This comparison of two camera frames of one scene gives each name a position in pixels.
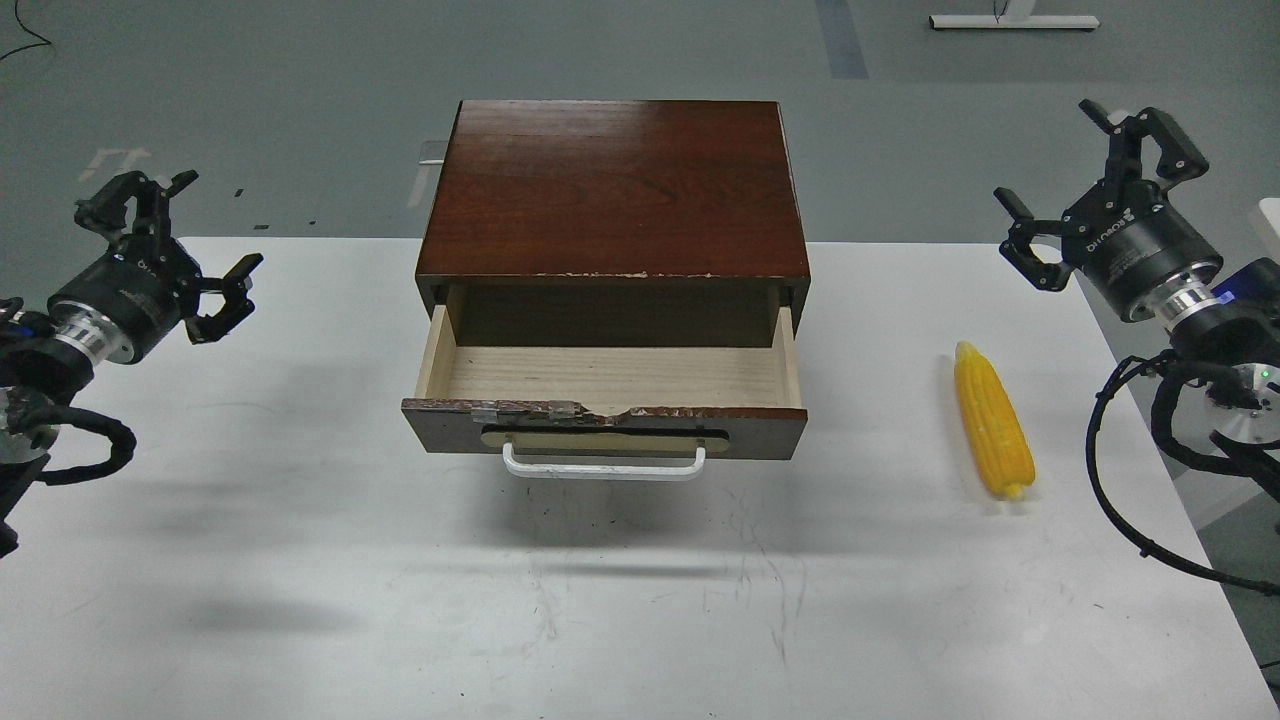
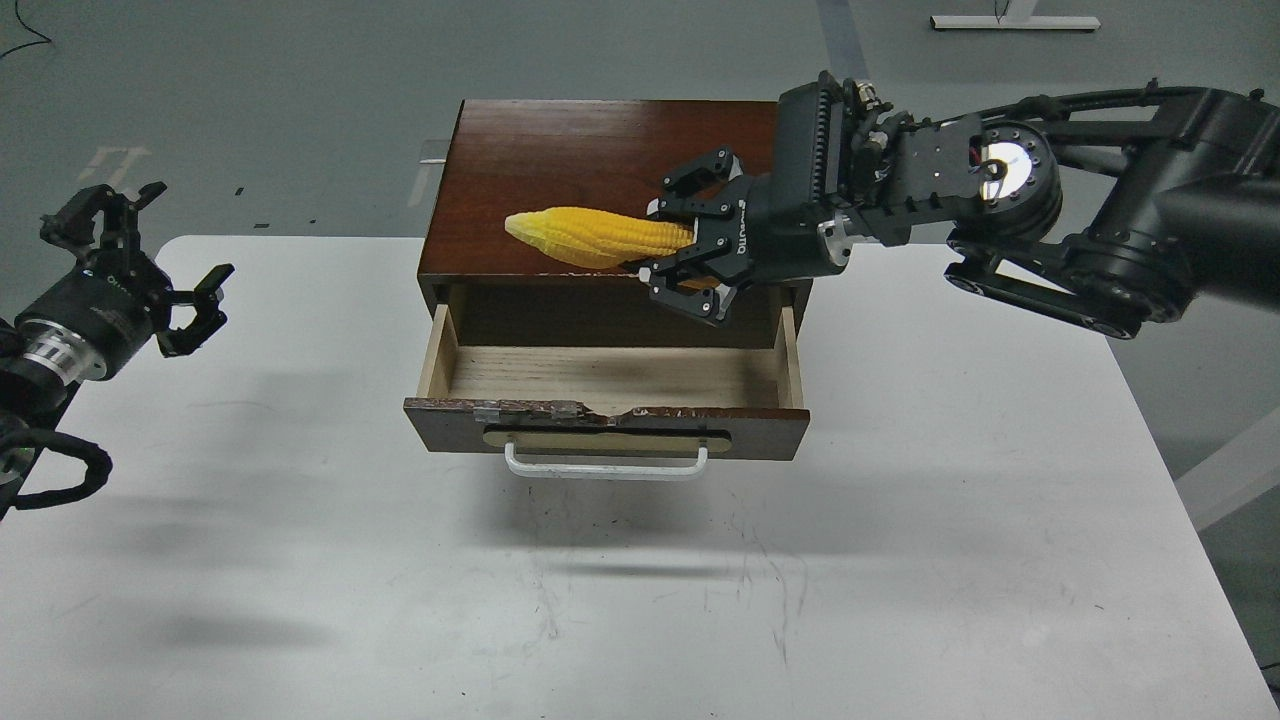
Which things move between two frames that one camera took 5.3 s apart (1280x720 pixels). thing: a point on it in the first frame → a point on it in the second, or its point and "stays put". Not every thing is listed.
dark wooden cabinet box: (614, 223) stays put
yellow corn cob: (995, 430) → (598, 238)
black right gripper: (1129, 243) → (780, 234)
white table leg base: (1019, 18) stays put
